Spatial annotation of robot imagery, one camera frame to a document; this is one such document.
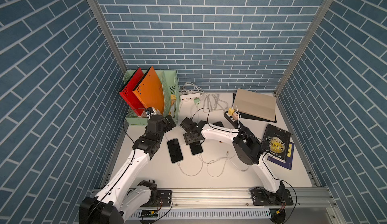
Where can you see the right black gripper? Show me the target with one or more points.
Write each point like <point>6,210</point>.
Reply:
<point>186,138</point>

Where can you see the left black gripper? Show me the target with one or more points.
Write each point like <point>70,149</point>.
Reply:
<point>167,125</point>

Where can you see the black phone green case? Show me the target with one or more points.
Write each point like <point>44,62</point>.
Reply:
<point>196,148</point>
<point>174,150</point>

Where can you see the black phone pink case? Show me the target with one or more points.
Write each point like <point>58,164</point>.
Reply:
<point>218,124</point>

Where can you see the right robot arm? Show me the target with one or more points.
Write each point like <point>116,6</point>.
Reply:
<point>249,150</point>

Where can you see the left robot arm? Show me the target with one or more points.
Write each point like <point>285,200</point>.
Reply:
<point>115,203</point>

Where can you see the orange folder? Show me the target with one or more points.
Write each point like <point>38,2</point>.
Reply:
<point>149,91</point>

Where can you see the white power strip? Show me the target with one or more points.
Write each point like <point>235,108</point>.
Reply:
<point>190,97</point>

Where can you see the black power strip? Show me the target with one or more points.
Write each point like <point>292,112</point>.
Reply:
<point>235,123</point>

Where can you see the red folder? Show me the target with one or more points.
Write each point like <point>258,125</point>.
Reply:
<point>128,95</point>

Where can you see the green mesh file organizer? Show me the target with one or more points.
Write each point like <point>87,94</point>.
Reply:
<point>171,95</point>

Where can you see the black book gold emblem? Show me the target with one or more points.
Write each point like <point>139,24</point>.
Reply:
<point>276,142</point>

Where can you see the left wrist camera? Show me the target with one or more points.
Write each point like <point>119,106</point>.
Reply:
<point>150,112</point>

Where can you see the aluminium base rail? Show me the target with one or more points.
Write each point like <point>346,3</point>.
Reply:
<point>303,197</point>

